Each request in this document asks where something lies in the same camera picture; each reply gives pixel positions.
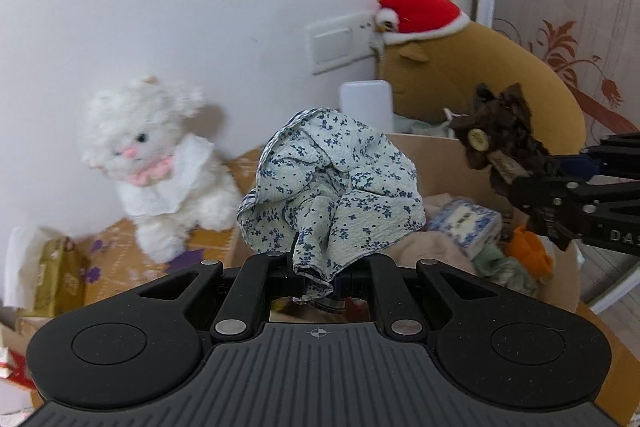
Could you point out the white wall socket plate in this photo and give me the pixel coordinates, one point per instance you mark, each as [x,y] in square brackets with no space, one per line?
[335,39]

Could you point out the wooden desktop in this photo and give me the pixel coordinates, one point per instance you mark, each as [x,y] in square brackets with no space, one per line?
[620,372]

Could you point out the blue and white patterned box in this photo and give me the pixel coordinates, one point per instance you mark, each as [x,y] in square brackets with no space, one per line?
[465,222]

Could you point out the gold tissue box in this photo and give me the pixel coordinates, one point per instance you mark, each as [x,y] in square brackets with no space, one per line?
[60,277]

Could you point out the red milk carton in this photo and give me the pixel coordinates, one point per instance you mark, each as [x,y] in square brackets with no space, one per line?
[12,369]

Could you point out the orange sock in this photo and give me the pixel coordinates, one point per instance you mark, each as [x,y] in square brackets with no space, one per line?
[532,252]

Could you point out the red plush hat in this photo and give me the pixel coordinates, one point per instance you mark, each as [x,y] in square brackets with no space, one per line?
[420,12]

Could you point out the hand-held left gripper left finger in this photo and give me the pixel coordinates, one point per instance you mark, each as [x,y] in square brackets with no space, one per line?
[280,267]

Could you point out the white plastic device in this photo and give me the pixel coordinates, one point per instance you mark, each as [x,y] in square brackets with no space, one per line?
[365,104]

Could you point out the brown lace scrunchie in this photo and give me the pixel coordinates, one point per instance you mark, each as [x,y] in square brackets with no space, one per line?
[505,132]

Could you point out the beige storage basket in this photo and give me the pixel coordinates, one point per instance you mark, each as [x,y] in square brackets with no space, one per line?
[430,162]

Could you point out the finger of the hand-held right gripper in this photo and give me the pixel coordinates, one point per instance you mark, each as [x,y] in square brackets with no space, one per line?
[575,207]
[575,164]

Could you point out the beige plush cloth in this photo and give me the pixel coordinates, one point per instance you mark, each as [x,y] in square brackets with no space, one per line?
[425,252]

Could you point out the brown plush toy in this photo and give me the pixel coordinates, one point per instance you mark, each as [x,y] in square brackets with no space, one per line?
[500,62]

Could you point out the purple flower table mat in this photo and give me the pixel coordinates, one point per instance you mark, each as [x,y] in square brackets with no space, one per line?
[215,247]

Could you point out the green plaid scrunchie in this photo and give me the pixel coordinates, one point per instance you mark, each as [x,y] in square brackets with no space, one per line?
[505,274]

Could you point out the blue floral checked cloth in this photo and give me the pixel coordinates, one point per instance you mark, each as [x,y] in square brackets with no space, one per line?
[340,187]

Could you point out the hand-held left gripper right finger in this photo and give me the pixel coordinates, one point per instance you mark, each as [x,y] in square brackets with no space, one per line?
[380,277]

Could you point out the white sheep plush toy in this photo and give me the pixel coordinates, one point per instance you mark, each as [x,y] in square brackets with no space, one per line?
[165,187]

